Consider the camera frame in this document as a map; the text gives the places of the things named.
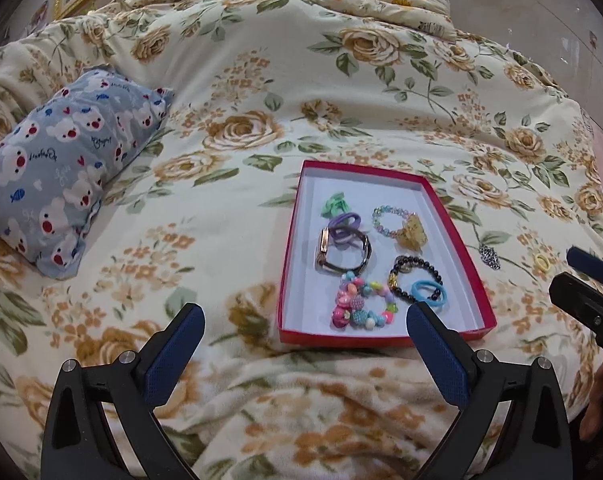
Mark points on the gold hair claw clip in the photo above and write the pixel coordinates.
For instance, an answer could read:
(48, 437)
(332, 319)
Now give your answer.
(412, 235)

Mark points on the rose gold wrist watch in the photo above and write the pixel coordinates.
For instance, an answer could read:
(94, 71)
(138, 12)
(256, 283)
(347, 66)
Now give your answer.
(343, 250)

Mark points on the silver rhinestone brooch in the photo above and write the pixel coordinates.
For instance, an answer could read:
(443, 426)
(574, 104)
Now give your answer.
(489, 256)

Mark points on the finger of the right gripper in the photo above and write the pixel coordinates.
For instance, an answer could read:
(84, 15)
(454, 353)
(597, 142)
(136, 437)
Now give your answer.
(580, 301)
(585, 263)

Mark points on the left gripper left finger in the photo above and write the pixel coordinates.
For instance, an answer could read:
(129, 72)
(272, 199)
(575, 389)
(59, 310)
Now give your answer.
(146, 380)

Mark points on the red jewelry box tray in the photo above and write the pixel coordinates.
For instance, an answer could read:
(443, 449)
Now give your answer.
(307, 295)

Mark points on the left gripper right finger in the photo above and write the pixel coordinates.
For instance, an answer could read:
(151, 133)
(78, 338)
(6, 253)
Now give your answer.
(475, 387)

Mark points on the blue bear print pillow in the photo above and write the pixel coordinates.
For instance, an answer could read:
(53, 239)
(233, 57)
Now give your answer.
(56, 162)

